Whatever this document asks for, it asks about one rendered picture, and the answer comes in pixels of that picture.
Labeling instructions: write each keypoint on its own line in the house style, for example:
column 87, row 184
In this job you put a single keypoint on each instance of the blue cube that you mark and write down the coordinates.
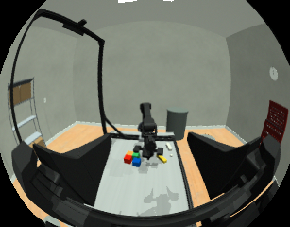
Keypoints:
column 136, row 162

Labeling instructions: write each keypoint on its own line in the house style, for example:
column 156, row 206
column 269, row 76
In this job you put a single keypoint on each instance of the green cube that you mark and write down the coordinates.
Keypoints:
column 135, row 155

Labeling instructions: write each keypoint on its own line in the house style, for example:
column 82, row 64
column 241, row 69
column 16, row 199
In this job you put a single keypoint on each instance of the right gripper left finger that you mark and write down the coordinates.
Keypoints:
column 81, row 168

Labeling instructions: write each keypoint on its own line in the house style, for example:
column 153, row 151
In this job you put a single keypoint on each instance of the red cube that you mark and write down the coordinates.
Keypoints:
column 128, row 159

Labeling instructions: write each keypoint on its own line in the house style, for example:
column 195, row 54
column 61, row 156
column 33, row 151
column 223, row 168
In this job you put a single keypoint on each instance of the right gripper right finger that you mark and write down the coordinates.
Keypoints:
column 218, row 162

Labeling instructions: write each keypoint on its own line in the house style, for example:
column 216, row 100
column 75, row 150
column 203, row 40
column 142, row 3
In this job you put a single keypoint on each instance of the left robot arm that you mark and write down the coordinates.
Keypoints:
column 148, row 129

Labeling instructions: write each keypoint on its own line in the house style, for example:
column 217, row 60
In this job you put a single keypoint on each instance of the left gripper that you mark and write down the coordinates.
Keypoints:
column 159, row 151

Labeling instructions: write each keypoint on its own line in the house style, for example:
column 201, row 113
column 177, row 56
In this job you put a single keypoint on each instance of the yellow rectangular bar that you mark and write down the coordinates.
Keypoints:
column 162, row 159

